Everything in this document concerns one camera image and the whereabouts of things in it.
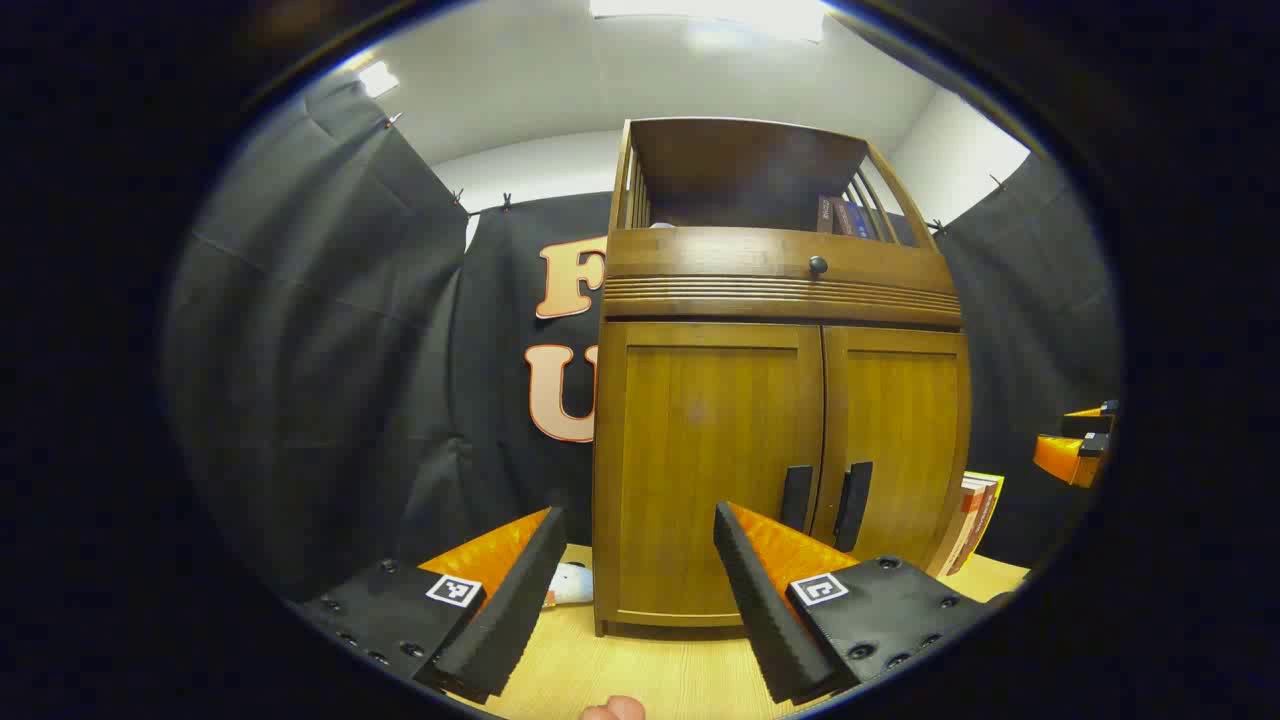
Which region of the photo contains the large ceiling light panel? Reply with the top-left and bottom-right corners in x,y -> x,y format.
590,0 -> 827,43

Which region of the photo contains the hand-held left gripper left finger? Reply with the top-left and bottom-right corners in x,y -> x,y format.
290,507 -> 568,704

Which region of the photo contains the wooden shoe cabinet door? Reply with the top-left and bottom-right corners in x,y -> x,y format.
812,325 -> 971,576
600,320 -> 826,626

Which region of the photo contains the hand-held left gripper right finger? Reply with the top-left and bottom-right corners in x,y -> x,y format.
713,501 -> 1013,706

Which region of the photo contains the black door handle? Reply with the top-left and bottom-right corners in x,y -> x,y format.
833,461 -> 874,554
780,465 -> 814,533

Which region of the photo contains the black backdrop cloth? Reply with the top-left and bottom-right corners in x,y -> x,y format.
165,75 -> 1121,601

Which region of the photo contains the wooden double-door shoe cabinet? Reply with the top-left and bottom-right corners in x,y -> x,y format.
592,117 -> 973,641

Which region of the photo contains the white plush toy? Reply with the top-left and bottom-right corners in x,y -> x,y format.
546,562 -> 594,610

